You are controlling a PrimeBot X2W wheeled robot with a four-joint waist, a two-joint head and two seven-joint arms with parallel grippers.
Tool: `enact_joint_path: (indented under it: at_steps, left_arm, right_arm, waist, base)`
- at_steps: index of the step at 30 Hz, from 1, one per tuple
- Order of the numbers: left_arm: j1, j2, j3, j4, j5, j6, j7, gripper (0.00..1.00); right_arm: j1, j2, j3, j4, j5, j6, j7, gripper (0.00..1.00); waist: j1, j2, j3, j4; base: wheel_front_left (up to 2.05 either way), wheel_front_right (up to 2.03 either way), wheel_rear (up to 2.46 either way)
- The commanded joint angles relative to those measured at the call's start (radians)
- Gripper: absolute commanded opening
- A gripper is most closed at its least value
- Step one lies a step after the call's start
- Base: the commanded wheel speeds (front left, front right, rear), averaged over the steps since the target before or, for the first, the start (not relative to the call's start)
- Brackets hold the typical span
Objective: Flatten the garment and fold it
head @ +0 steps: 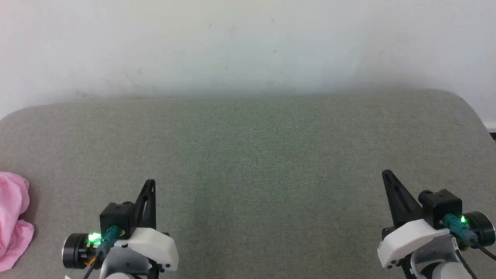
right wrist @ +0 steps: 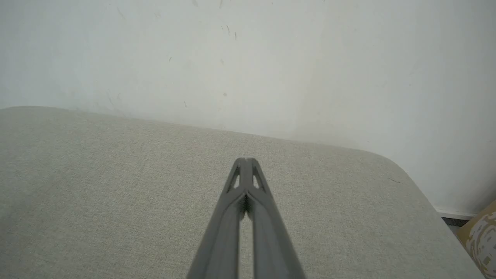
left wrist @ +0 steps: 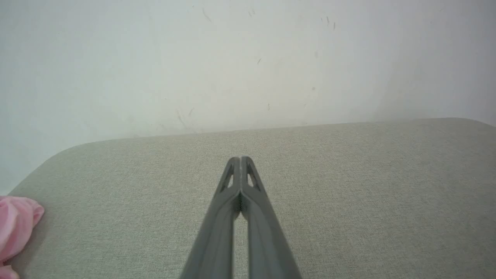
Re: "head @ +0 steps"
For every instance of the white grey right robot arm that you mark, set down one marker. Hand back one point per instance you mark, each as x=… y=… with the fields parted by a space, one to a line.
x=482 y=228

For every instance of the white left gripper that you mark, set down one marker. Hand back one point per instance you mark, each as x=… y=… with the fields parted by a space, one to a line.
x=155 y=244

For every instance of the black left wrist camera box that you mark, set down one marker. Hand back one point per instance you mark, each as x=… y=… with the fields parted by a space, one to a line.
x=116 y=215

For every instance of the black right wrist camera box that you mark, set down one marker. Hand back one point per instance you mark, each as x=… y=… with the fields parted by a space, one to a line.
x=441 y=205

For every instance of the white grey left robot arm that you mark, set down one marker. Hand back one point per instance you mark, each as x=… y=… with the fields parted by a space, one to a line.
x=75 y=252

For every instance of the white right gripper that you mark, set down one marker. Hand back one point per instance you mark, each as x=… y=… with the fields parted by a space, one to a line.
x=407 y=238

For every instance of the pink cloth garment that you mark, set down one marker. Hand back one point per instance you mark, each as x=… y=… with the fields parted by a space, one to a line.
x=11 y=221

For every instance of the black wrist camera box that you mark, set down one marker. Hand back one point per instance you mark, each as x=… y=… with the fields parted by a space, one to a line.
x=441 y=205
x=116 y=215

